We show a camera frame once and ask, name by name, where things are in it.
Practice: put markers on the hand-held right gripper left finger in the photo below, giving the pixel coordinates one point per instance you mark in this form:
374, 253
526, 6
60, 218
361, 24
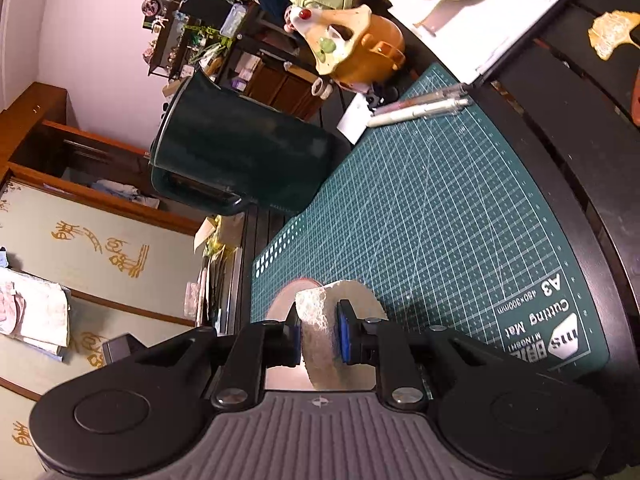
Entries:
296, 340

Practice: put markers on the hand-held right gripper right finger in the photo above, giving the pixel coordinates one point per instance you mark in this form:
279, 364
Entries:
344, 335

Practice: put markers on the round beige sponge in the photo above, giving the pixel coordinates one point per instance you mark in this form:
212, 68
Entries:
320, 330

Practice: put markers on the grey bowl with red rim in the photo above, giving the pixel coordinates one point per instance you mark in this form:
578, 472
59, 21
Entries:
280, 305

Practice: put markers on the white patterned cloth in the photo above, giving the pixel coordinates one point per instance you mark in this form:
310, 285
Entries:
35, 305

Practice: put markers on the pile of stationery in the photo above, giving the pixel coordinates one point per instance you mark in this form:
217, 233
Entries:
215, 270

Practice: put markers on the green cutting mat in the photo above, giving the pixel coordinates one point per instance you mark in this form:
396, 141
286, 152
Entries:
425, 210

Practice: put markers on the folded pale cloth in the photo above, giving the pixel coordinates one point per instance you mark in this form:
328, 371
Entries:
122, 192

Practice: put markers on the dark green pitcher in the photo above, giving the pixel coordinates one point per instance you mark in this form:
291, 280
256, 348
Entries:
240, 150

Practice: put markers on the white paper card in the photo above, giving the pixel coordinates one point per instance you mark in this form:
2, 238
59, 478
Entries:
352, 120

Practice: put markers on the white pen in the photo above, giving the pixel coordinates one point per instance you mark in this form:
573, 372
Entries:
415, 112

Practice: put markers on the small black clip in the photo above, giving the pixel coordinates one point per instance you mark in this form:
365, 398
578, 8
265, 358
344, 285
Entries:
380, 100

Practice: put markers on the small white cup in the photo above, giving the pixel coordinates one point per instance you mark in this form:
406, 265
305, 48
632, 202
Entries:
321, 87

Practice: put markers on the clear pink pen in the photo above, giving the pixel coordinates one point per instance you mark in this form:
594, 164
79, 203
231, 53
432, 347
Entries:
425, 97

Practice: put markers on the orange cat-shaped ceramic pot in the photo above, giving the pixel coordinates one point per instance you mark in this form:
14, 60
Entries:
370, 55

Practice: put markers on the cluttered black shelf rack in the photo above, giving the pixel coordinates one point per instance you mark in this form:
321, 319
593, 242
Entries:
200, 40

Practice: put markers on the clear plastic box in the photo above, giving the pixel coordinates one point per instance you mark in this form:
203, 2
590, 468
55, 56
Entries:
232, 19

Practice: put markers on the stack of white papers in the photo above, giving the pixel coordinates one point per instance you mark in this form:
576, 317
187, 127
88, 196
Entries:
480, 30

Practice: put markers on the brown leather piece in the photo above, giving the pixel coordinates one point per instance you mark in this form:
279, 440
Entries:
636, 100

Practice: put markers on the yellow ginkgo leaf ornament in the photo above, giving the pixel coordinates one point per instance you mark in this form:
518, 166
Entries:
612, 35

